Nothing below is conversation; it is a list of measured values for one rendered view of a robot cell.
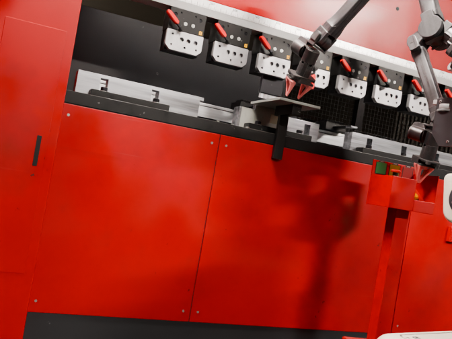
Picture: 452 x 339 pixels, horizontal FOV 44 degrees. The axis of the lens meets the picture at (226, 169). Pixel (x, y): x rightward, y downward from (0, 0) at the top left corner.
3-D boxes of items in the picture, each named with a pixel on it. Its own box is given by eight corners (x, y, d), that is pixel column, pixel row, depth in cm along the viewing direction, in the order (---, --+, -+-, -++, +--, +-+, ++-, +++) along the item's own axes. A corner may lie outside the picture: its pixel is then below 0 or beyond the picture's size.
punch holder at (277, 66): (256, 70, 231) (263, 31, 231) (247, 73, 239) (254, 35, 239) (287, 79, 237) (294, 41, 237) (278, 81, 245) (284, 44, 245)
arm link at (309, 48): (313, 49, 209) (323, 52, 213) (303, 42, 214) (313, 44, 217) (305, 66, 212) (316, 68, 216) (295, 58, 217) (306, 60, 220)
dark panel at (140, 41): (60, 97, 254) (77, 3, 255) (59, 98, 256) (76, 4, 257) (277, 142, 297) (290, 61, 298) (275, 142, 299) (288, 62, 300)
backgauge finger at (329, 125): (343, 128, 256) (344, 117, 257) (313, 129, 281) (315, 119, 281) (364, 132, 261) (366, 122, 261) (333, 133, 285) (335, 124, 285)
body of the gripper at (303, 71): (286, 72, 219) (293, 55, 216) (308, 78, 223) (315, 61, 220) (292, 79, 214) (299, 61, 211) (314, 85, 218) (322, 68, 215)
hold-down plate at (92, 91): (89, 96, 202) (91, 88, 202) (87, 97, 207) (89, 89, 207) (168, 112, 213) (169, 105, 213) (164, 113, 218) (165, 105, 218)
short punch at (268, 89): (259, 97, 236) (263, 74, 236) (257, 97, 238) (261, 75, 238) (280, 101, 240) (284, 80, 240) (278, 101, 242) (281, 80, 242)
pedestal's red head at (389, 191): (388, 207, 208) (395, 159, 208) (365, 203, 224) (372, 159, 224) (433, 214, 214) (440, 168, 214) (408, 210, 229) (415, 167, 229)
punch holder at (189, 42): (164, 47, 216) (171, 5, 216) (158, 50, 224) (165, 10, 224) (200, 56, 221) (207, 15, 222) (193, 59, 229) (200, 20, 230)
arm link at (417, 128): (442, 114, 209) (452, 122, 215) (417, 106, 218) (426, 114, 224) (428, 142, 210) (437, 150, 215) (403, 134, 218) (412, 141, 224)
